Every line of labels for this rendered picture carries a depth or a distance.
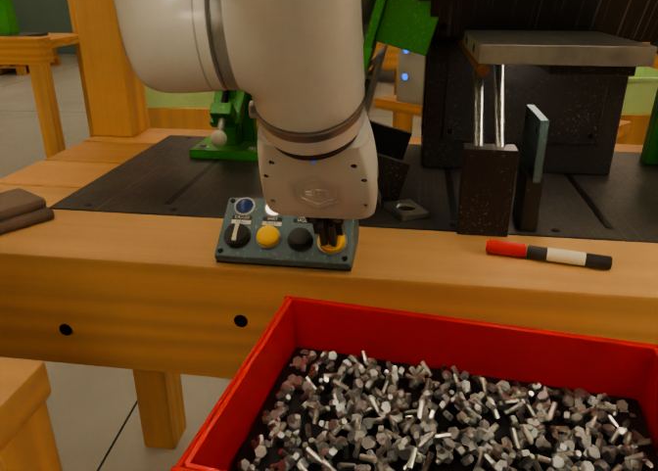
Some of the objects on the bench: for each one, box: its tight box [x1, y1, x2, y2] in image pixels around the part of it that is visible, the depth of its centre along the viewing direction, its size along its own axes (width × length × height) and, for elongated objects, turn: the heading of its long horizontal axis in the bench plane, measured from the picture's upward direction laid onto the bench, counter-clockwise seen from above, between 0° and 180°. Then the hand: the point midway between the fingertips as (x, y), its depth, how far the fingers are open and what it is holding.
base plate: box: [49, 135, 658, 244], centre depth 91 cm, size 42×110×2 cm, turn 82°
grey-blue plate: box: [512, 105, 549, 231], centre depth 72 cm, size 10×2×14 cm, turn 172°
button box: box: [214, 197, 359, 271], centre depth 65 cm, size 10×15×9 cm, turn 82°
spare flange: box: [384, 199, 429, 221], centre depth 76 cm, size 6×4×1 cm
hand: (329, 224), depth 58 cm, fingers closed
